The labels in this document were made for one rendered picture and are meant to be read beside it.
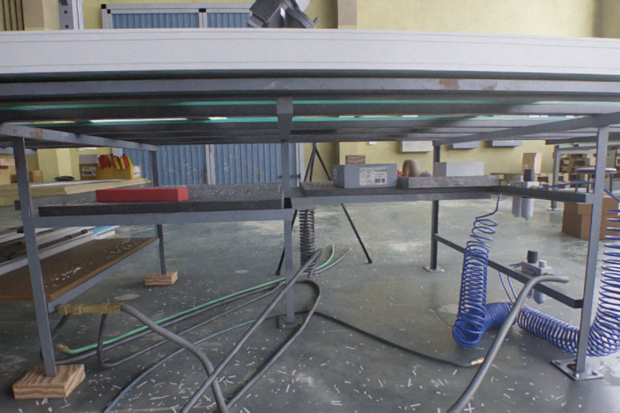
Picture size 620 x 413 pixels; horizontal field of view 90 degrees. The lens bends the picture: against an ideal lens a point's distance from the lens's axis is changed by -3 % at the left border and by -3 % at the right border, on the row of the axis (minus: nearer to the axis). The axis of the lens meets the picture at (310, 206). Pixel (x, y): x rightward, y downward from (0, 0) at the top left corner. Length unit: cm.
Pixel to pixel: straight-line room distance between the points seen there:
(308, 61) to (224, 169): 662
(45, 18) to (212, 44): 807
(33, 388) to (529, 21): 970
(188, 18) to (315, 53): 734
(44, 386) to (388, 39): 134
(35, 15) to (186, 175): 412
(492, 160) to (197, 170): 667
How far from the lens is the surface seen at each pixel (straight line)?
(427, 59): 69
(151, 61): 67
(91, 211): 116
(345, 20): 746
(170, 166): 749
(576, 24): 1036
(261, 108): 89
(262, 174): 712
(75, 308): 131
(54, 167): 820
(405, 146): 746
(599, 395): 138
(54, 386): 136
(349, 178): 138
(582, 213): 371
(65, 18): 76
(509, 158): 887
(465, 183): 148
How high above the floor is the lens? 69
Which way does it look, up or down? 7 degrees down
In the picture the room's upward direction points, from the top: 1 degrees counter-clockwise
